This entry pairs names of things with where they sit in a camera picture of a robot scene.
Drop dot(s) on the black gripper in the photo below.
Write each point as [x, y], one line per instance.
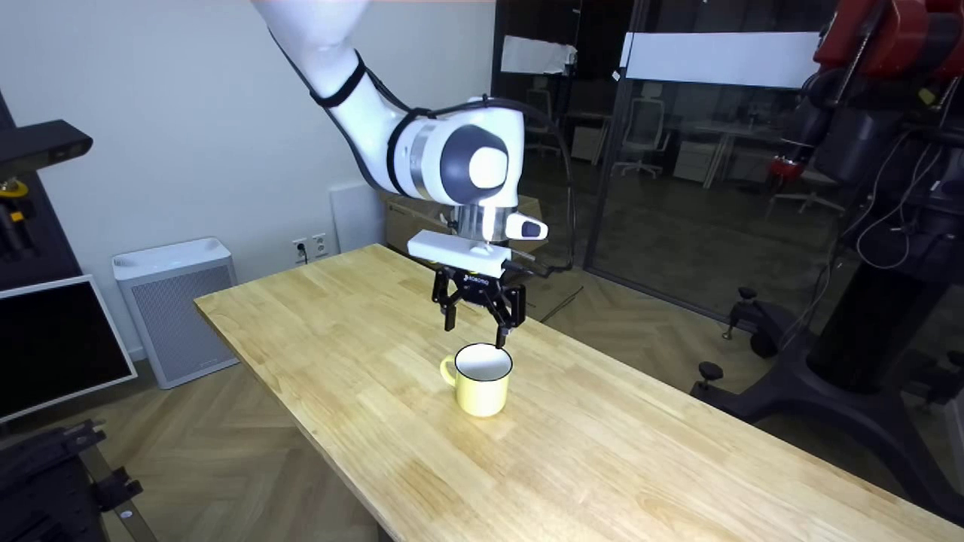
[479, 287]

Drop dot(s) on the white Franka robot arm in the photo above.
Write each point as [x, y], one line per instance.
[442, 161]

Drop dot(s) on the yellow enamel mug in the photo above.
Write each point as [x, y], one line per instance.
[479, 393]

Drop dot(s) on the black framed monitor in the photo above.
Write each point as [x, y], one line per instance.
[56, 347]

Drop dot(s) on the red and black robot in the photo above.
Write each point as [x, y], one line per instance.
[874, 200]

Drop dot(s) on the white air purifier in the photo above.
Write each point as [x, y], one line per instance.
[180, 312]

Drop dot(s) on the small white wall board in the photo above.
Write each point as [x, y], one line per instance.
[544, 56]

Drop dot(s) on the open cardboard box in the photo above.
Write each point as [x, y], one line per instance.
[402, 224]

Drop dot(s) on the large white wall board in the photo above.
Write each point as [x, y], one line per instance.
[718, 60]

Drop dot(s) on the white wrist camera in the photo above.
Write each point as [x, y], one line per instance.
[457, 253]

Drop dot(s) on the white office chair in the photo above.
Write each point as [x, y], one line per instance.
[547, 123]
[643, 136]

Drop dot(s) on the white wall outlet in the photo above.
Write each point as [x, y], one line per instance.
[314, 244]

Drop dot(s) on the black tripod stand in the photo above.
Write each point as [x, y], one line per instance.
[60, 486]

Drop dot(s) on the black shelf rack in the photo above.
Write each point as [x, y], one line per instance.
[32, 152]

